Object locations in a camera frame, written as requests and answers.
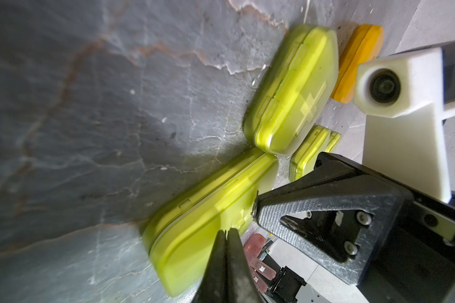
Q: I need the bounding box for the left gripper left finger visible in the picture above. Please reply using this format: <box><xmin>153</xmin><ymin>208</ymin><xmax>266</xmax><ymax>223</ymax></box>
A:
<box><xmin>192</xmin><ymin>230</ymin><xmax>228</xmax><ymax>303</ymax></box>

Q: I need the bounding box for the dark red small pillbox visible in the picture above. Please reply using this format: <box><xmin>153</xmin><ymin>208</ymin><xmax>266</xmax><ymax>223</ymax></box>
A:
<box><xmin>243</xmin><ymin>234</ymin><xmax>277</xmax><ymax>294</ymax></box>

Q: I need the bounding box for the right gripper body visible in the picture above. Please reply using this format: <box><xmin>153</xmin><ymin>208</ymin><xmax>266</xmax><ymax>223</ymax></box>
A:
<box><xmin>254</xmin><ymin>152</ymin><xmax>455</xmax><ymax>302</ymax></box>

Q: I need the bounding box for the green four-cell pillbox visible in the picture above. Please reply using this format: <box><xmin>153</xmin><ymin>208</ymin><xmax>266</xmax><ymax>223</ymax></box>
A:
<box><xmin>243</xmin><ymin>24</ymin><xmax>339</xmax><ymax>156</ymax></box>

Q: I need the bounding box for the green lid six-cell pillbox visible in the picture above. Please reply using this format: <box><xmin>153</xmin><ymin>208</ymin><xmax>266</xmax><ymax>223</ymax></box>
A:
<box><xmin>289</xmin><ymin>125</ymin><xmax>342</xmax><ymax>182</ymax></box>

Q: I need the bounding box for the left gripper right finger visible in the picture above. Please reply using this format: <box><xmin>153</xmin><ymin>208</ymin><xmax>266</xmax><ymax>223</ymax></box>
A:
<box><xmin>227</xmin><ymin>228</ymin><xmax>263</xmax><ymax>303</ymax></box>

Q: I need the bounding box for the amber lid small pillbox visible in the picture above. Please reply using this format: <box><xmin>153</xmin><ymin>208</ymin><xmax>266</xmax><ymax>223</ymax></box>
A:
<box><xmin>331</xmin><ymin>24</ymin><xmax>384</xmax><ymax>104</ymax></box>

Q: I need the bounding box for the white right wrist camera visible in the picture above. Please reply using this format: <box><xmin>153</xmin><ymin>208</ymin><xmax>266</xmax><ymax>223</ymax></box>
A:
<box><xmin>354</xmin><ymin>40</ymin><xmax>455</xmax><ymax>203</ymax></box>

